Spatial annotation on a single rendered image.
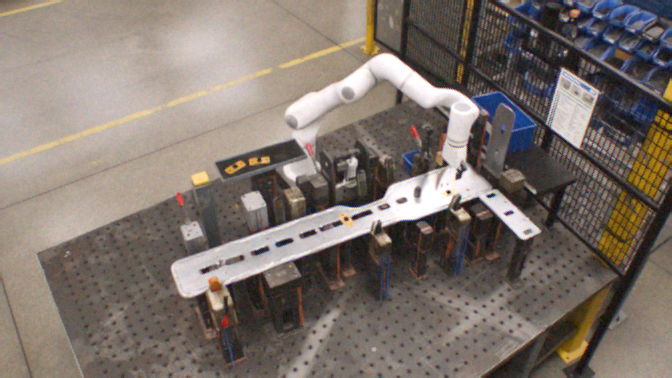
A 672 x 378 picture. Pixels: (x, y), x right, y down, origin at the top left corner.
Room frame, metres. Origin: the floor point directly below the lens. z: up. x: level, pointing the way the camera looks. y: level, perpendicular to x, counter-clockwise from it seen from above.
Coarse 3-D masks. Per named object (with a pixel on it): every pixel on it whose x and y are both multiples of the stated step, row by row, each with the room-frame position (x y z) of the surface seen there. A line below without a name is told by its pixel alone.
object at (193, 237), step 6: (192, 222) 1.57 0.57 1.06; (186, 228) 1.53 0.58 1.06; (192, 228) 1.53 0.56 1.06; (198, 228) 1.53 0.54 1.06; (186, 234) 1.50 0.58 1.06; (192, 234) 1.50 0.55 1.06; (198, 234) 1.50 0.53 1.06; (186, 240) 1.47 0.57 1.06; (192, 240) 1.48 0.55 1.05; (198, 240) 1.49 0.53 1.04; (186, 246) 1.51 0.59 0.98; (192, 246) 1.48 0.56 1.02; (198, 246) 1.49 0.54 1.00; (204, 246) 1.50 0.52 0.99; (192, 252) 1.47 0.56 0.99; (198, 252) 1.48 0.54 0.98; (204, 270) 1.49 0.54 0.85; (210, 270) 1.52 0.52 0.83
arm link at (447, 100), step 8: (408, 80) 1.89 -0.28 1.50; (416, 80) 1.89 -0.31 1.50; (424, 80) 1.90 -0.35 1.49; (400, 88) 1.89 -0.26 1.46; (408, 88) 1.87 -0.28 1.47; (416, 88) 1.86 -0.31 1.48; (424, 88) 1.86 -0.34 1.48; (432, 88) 1.87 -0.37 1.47; (416, 96) 1.85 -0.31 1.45; (424, 96) 1.84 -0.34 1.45; (432, 96) 1.84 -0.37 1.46; (440, 96) 1.86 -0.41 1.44; (448, 96) 1.88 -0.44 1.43; (456, 96) 1.88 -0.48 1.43; (424, 104) 1.83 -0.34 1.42; (432, 104) 1.83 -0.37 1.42; (440, 104) 1.88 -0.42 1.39; (448, 104) 1.89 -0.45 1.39; (472, 104) 1.86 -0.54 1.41
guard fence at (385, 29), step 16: (368, 0) 4.92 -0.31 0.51; (384, 0) 4.77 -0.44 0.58; (400, 0) 4.59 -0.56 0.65; (416, 0) 4.42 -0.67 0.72; (432, 0) 4.27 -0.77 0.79; (368, 16) 4.91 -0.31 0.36; (384, 16) 4.76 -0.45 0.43; (400, 16) 4.58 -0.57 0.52; (368, 32) 4.91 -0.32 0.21; (384, 32) 4.75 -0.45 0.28; (400, 32) 4.57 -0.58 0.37; (416, 32) 4.40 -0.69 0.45; (448, 32) 4.11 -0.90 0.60; (464, 32) 3.92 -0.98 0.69; (368, 48) 4.90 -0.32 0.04; (432, 48) 4.24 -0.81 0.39; (448, 64) 4.07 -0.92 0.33; (448, 80) 4.05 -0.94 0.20
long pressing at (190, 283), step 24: (408, 192) 1.79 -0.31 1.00; (432, 192) 1.79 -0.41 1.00; (480, 192) 1.79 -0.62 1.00; (312, 216) 1.65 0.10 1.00; (336, 216) 1.65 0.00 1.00; (384, 216) 1.65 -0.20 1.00; (408, 216) 1.65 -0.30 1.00; (240, 240) 1.52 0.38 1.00; (264, 240) 1.52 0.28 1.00; (312, 240) 1.52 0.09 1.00; (336, 240) 1.52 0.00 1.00; (192, 264) 1.40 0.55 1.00; (240, 264) 1.40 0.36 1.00; (264, 264) 1.40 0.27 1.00; (192, 288) 1.29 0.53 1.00
